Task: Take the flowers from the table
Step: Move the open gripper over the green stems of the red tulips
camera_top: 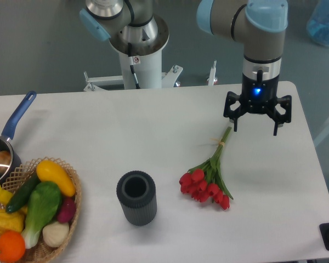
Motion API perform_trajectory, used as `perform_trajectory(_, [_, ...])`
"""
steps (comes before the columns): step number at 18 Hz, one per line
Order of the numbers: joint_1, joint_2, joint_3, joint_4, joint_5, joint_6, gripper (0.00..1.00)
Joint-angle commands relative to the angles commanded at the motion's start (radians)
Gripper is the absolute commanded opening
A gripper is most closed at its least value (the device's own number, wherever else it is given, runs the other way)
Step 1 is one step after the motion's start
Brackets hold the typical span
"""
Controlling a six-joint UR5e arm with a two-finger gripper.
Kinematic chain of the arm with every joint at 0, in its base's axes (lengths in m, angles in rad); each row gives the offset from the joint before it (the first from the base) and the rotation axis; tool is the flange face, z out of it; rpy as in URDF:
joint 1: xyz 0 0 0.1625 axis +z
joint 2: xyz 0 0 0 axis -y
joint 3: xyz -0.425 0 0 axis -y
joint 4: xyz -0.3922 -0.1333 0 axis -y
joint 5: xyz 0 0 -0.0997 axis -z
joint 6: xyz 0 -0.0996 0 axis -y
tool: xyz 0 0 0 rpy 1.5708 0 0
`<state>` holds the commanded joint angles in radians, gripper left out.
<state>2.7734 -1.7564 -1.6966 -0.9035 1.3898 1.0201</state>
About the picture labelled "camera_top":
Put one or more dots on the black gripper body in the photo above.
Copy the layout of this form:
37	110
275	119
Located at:
259	96

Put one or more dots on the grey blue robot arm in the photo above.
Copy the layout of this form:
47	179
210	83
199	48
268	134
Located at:
259	26

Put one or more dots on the red tulip bouquet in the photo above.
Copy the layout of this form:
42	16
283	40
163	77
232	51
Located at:
205	181

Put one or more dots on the blue transparent water bottle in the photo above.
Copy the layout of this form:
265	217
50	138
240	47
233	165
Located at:
318	24

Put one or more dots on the dark grey ribbed vase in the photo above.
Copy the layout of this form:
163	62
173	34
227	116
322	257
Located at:
136	192

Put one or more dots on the purple red radish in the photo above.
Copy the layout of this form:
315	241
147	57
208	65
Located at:
67	210

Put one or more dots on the yellow squash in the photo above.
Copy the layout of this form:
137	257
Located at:
48	170

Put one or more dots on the green bok choy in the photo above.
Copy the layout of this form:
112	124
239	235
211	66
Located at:
43	204

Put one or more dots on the white garlic bulb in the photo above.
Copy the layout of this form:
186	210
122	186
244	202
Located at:
55	233

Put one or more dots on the green cucumber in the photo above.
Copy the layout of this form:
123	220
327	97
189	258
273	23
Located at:
21	197

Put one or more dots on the small yellow gourd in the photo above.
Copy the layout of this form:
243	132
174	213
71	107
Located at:
5	196

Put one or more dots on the yellow bell pepper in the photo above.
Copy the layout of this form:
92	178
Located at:
11	221

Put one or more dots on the orange fruit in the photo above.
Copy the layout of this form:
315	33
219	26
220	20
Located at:
12	246

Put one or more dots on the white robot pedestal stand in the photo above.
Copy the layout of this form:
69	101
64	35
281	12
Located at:
140	54

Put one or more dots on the blue handled saucepan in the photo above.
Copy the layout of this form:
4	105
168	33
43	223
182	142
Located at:
9	131

